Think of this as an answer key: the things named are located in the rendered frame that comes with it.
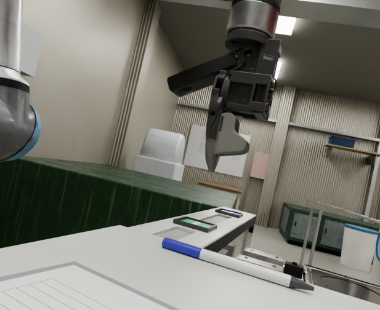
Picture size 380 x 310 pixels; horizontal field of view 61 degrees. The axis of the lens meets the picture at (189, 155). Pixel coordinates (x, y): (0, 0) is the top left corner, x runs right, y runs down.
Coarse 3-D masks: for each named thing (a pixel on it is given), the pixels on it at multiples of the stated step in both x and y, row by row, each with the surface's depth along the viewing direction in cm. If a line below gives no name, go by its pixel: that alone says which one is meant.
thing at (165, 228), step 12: (180, 216) 56; (192, 216) 59; (204, 216) 63; (216, 216) 70; (228, 216) 71; (252, 216) 81; (132, 228) 39; (144, 228) 41; (156, 228) 42; (168, 228) 44; (180, 228) 47; (228, 228) 55; (180, 240) 38; (192, 240) 40; (204, 240) 41
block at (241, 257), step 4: (240, 256) 59; (244, 256) 59; (248, 256) 60; (244, 260) 57; (248, 260) 57; (252, 260) 58; (256, 260) 59; (260, 260) 59; (256, 264) 57; (260, 264) 56; (264, 264) 57; (268, 264) 57; (272, 264) 58; (268, 268) 56; (272, 268) 56; (276, 268) 56; (280, 268) 57
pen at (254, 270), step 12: (168, 240) 31; (180, 252) 31; (192, 252) 30; (204, 252) 30; (228, 264) 29; (240, 264) 29; (252, 264) 29; (264, 276) 28; (276, 276) 28; (288, 276) 28; (300, 288) 27; (312, 288) 27
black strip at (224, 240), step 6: (246, 222) 69; (252, 222) 79; (240, 228) 62; (246, 228) 71; (228, 234) 52; (234, 234) 57; (216, 240) 43; (222, 240) 48; (228, 240) 53; (210, 246) 41; (216, 246) 44; (222, 246) 48; (216, 252) 45
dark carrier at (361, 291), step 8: (312, 272) 62; (320, 272) 64; (312, 280) 58; (320, 280) 58; (328, 280) 59; (336, 280) 60; (344, 280) 62; (352, 280) 63; (328, 288) 54; (336, 288) 55; (344, 288) 56; (352, 288) 57; (360, 288) 59; (368, 288) 60; (376, 288) 61; (360, 296) 54; (368, 296) 55; (376, 296) 56
